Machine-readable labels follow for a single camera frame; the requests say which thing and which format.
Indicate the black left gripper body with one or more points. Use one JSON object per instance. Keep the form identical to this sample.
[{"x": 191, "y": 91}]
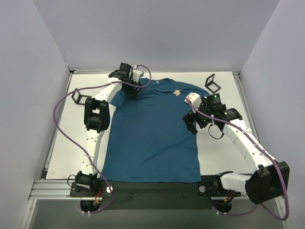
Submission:
[{"x": 132, "y": 88}]

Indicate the black display box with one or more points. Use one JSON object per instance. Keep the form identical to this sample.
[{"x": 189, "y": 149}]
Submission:
[
  {"x": 211, "y": 85},
  {"x": 79, "y": 98}
]

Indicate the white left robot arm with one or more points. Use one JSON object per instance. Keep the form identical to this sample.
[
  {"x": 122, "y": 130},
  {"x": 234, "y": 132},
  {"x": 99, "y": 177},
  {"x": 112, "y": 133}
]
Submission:
[{"x": 97, "y": 119}]

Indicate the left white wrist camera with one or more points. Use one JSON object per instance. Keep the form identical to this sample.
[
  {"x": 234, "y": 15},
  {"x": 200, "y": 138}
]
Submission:
[{"x": 136, "y": 73}]

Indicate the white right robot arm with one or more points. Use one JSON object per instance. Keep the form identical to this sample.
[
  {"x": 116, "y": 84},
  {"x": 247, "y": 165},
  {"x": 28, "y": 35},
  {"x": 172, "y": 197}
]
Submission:
[{"x": 268, "y": 178}]

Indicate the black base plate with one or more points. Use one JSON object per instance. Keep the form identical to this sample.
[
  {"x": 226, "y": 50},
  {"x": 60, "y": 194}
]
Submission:
[{"x": 154, "y": 196}]

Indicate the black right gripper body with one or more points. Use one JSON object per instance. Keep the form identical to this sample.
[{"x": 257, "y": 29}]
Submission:
[{"x": 195, "y": 117}]

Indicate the blue t-shirt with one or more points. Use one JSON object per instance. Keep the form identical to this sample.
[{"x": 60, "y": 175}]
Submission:
[{"x": 148, "y": 140}]

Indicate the right black display box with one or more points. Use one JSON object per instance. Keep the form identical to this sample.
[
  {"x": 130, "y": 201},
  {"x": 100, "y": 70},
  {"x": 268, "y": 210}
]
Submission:
[{"x": 211, "y": 85}]

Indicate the aluminium frame rail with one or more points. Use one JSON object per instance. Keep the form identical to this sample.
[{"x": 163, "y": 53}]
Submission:
[{"x": 50, "y": 190}]

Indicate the gold leaf brooch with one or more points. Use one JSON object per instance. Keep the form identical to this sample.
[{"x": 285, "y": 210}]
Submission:
[{"x": 177, "y": 92}]

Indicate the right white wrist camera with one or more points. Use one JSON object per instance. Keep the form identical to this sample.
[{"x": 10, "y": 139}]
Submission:
[{"x": 194, "y": 100}]

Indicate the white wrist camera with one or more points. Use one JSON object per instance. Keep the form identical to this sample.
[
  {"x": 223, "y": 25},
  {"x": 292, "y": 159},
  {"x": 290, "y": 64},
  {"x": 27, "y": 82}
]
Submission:
[
  {"x": 194, "y": 100},
  {"x": 136, "y": 73}
]

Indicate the left black display box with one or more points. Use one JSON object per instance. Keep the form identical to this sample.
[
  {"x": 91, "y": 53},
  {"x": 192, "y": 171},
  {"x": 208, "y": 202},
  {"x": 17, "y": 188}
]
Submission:
[{"x": 79, "y": 98}]

